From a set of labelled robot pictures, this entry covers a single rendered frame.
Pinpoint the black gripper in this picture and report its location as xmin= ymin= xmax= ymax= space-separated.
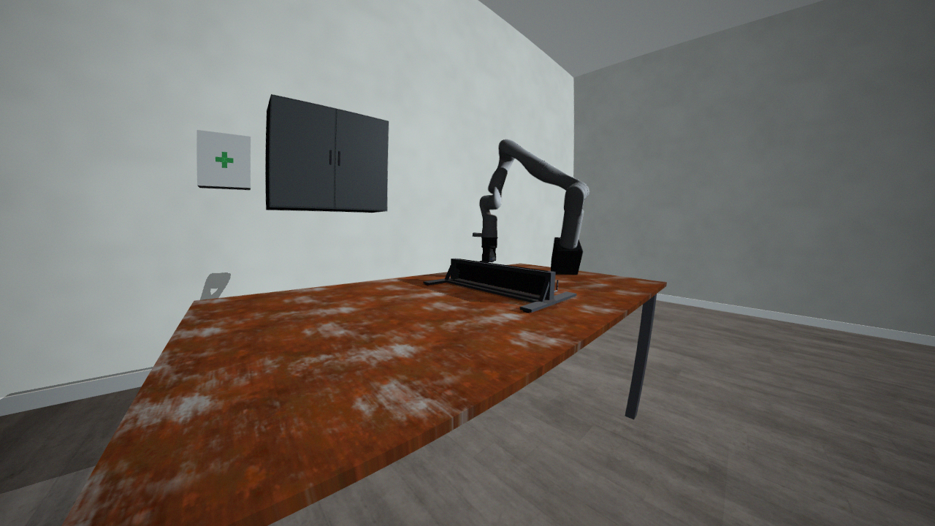
xmin=473 ymin=227 xmax=497 ymax=263

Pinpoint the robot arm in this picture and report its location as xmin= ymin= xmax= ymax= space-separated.
xmin=479 ymin=140 xmax=589 ymax=249

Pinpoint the black patch panel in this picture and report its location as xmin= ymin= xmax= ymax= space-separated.
xmin=424 ymin=259 xmax=577 ymax=313

